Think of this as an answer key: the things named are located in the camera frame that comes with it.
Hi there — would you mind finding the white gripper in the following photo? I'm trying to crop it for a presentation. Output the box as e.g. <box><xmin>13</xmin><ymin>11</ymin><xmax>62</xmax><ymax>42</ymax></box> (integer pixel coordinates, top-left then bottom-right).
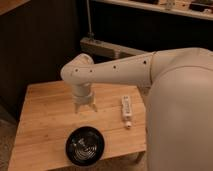
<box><xmin>72</xmin><ymin>92</ymin><xmax>98</xmax><ymax>114</ymax></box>

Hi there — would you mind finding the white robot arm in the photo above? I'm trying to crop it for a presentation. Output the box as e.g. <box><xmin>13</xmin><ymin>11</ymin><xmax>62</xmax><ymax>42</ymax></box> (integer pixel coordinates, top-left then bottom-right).
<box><xmin>61</xmin><ymin>47</ymin><xmax>213</xmax><ymax>171</ymax></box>

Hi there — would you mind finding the black ceramic bowl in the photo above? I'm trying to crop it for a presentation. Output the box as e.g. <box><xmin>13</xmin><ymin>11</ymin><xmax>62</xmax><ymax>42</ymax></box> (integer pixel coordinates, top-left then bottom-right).
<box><xmin>65</xmin><ymin>126</ymin><xmax>105</xmax><ymax>167</ymax></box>

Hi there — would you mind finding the wooden table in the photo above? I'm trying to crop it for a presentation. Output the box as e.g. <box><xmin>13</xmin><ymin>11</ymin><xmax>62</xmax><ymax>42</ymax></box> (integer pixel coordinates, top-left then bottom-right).
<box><xmin>8</xmin><ymin>81</ymin><xmax>146</xmax><ymax>171</ymax></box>

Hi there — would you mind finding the metal pole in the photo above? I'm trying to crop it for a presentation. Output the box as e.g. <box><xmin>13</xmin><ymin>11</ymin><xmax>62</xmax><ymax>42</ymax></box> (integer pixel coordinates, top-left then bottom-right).
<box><xmin>86</xmin><ymin>0</ymin><xmax>94</xmax><ymax>41</ymax></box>

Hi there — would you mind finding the white shelf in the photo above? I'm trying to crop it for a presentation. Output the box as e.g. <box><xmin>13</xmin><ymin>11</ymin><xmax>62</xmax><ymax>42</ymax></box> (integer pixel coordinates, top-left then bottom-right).
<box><xmin>95</xmin><ymin>0</ymin><xmax>213</xmax><ymax>21</ymax></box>

